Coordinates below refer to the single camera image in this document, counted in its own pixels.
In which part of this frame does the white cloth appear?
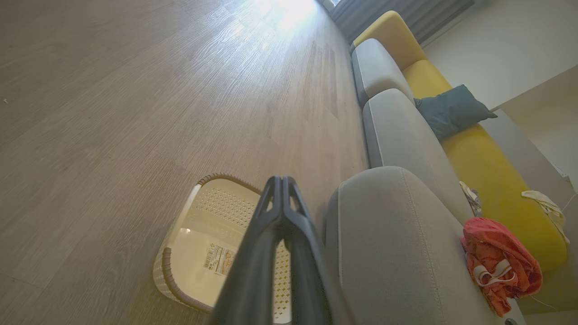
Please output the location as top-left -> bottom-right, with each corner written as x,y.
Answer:
521,190 -> 571,245

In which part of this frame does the blue-grey throw cushion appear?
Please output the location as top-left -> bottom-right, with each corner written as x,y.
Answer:
414,84 -> 498,141

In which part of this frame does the thin white cable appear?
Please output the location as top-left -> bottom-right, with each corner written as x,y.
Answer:
528,293 -> 559,312

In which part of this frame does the grey pleated window curtain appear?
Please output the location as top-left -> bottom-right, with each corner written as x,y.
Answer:
331,0 -> 475,44

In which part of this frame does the cream plastic laundry basket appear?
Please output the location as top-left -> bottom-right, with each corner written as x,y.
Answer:
153,172 -> 293,325

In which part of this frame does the grey and yellow sofa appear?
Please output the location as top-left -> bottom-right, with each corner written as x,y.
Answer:
323,10 -> 569,325

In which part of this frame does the small patterned cloth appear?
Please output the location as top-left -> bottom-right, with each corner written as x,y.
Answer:
459,181 -> 483,218

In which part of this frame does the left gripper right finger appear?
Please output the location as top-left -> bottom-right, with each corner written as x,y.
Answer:
282,176 -> 355,325

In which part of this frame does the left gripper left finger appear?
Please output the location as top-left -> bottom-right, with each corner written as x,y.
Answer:
210,176 -> 284,325

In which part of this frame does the red garment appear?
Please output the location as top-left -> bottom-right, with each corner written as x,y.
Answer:
461,217 -> 543,296
464,253 -> 520,317

